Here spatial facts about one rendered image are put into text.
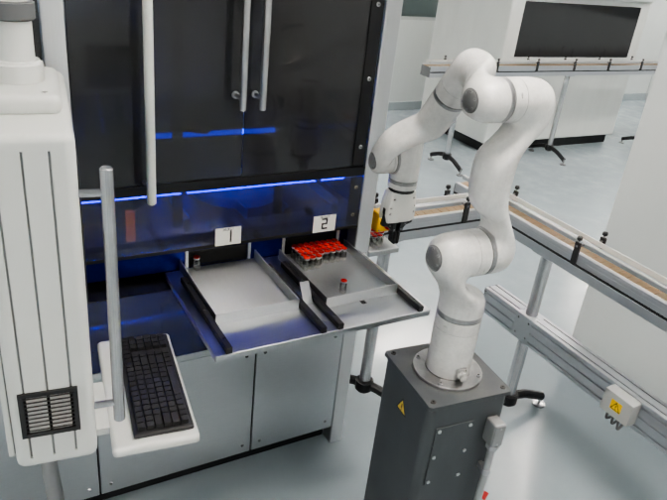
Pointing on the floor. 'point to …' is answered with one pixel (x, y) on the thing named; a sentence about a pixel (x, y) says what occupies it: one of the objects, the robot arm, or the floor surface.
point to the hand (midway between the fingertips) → (393, 235)
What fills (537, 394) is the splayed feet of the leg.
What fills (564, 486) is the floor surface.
